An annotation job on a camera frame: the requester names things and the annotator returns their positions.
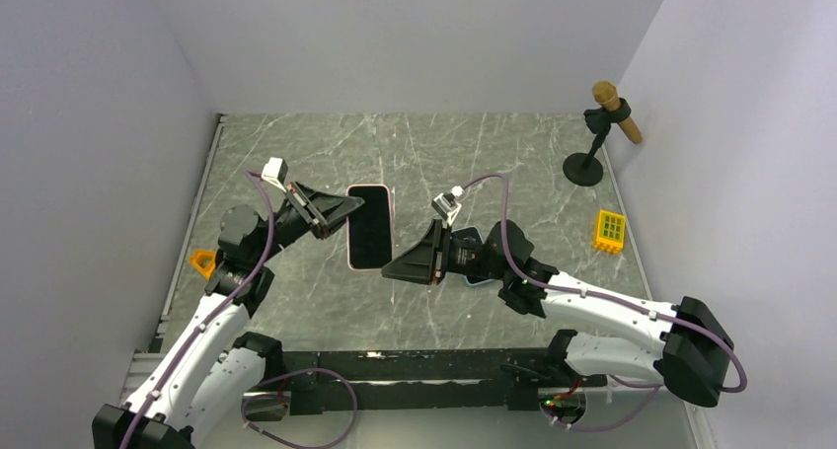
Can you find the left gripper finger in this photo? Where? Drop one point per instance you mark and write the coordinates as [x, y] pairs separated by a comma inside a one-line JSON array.
[[307, 197], [328, 220]]

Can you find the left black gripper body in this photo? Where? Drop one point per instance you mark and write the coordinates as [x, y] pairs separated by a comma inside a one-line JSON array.
[[288, 225]]

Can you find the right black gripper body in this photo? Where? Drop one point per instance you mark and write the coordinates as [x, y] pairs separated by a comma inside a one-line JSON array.
[[469, 260]]

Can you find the pink phone case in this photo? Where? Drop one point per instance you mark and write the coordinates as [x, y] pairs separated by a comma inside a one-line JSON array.
[[390, 204]]

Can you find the blue phone case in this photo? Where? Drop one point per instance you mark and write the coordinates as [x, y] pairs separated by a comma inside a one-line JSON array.
[[466, 259]]

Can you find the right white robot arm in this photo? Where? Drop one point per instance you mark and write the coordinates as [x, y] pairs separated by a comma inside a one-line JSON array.
[[682, 347]]

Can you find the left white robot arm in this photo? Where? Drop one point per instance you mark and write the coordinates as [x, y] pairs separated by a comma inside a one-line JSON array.
[[215, 362]]

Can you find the orange triangular plastic piece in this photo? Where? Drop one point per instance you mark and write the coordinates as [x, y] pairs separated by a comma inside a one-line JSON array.
[[203, 261]]

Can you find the black microphone stand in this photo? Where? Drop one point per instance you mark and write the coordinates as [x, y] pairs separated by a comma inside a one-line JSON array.
[[584, 169]]

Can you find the yellow toy block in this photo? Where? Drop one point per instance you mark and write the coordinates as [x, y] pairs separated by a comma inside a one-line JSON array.
[[609, 233]]

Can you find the gold microphone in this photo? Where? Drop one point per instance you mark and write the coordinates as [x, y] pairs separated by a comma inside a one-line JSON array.
[[606, 95]]

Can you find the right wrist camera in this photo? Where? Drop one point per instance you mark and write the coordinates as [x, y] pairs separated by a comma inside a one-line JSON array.
[[447, 206]]

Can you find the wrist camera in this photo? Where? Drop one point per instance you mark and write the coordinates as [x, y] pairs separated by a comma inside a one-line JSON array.
[[447, 206], [274, 173]]

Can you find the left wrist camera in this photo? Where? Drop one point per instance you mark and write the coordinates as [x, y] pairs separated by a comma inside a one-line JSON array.
[[274, 173]]

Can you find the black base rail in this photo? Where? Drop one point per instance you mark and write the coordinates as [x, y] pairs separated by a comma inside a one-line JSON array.
[[517, 379]]

